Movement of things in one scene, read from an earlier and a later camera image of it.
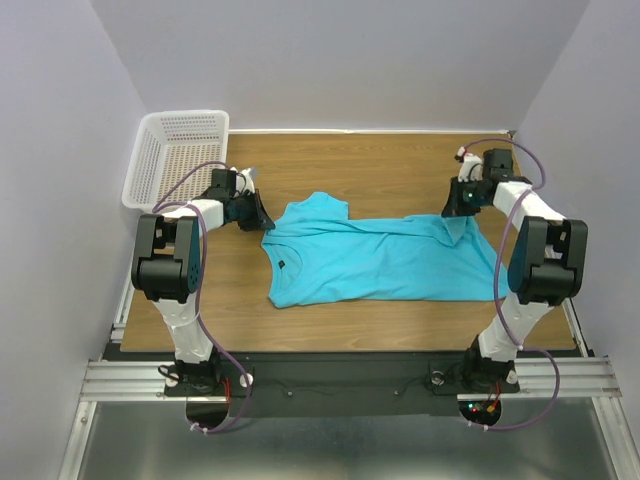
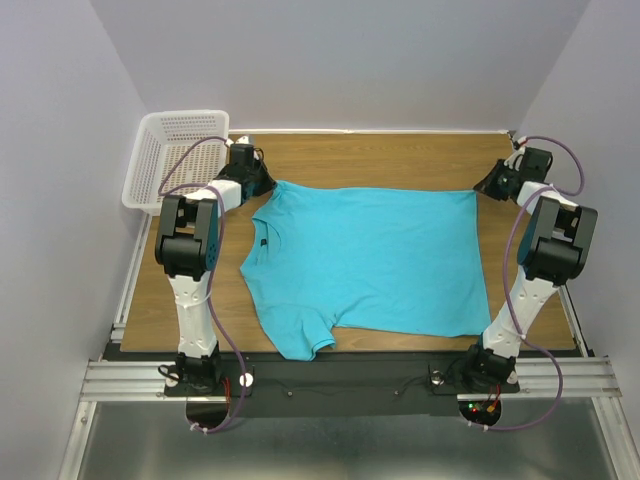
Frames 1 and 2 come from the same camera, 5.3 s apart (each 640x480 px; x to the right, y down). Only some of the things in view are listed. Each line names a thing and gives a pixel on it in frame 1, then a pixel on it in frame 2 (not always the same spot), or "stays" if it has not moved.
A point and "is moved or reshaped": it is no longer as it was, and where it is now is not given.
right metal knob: [437, 378] stays
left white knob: [242, 380] stays
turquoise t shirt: [318, 255] is moved or reshaped
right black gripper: [454, 206] → [487, 187]
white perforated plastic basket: [174, 156] stays
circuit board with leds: [481, 412] stays
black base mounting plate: [339, 384] stays
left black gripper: [259, 216] → [268, 183]
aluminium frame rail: [540, 378] stays
